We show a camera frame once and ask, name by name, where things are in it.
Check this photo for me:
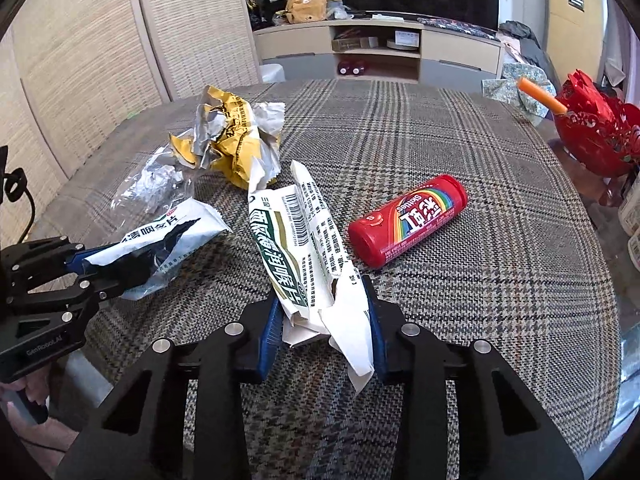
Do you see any grey plaid tablecloth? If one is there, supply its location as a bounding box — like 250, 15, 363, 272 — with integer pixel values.
29, 78, 623, 480

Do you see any white green snack wrapper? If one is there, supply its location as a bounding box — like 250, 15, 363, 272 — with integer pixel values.
88, 198, 230, 301

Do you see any floral cloth bundle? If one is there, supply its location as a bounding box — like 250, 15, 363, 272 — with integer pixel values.
482, 63, 556, 118

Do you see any tall beige air conditioner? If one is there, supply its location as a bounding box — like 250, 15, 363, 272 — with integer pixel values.
547, 0, 608, 82

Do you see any clear plastic wrapper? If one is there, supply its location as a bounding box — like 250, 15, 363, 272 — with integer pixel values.
111, 145, 195, 222

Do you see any woven bamboo screen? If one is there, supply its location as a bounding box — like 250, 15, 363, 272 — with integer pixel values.
1, 0, 259, 245

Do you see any black cable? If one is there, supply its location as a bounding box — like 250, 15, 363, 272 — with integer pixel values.
0, 144, 37, 246

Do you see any red basket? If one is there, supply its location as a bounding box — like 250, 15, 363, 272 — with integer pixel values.
554, 70, 639, 178

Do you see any yellow cap white bottle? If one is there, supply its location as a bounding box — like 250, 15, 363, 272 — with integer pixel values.
618, 177, 640, 236

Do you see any person's left hand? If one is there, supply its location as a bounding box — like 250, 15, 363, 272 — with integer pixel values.
1, 364, 78, 478

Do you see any yellow snack bag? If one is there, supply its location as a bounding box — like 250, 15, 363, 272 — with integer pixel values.
169, 86, 285, 190

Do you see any white paper medicine box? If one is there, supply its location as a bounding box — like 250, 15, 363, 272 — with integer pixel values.
248, 158, 374, 392

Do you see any beige TV cabinet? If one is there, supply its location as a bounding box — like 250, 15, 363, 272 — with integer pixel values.
254, 18, 504, 93

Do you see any orange stick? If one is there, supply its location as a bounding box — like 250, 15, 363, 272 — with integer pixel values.
516, 77, 568, 115

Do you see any yellow backpack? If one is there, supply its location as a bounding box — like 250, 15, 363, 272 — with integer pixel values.
285, 0, 326, 24

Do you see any red candy tube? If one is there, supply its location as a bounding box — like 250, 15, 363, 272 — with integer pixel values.
347, 174, 468, 269

